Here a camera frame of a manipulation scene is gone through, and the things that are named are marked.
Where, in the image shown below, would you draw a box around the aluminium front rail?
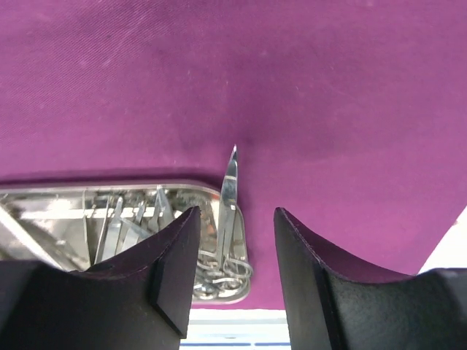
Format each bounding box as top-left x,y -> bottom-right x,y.
180,309 -> 291,350

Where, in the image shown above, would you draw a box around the purple cloth wrap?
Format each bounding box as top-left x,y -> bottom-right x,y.
1,1 -> 466,309

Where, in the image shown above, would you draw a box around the steel forceps in tray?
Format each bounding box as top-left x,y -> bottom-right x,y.
136,186 -> 174,239

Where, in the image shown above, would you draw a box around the steel instrument tray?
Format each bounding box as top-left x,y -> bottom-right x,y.
1,181 -> 251,304

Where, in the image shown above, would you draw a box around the steel tweezers in tray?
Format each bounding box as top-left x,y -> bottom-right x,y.
94,192 -> 124,265

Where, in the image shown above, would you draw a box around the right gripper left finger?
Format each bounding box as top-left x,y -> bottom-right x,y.
1,207 -> 201,349

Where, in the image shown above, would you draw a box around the steel scissors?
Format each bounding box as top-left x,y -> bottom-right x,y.
198,146 -> 252,281

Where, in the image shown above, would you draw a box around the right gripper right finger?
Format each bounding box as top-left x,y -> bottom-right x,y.
274,208 -> 466,349

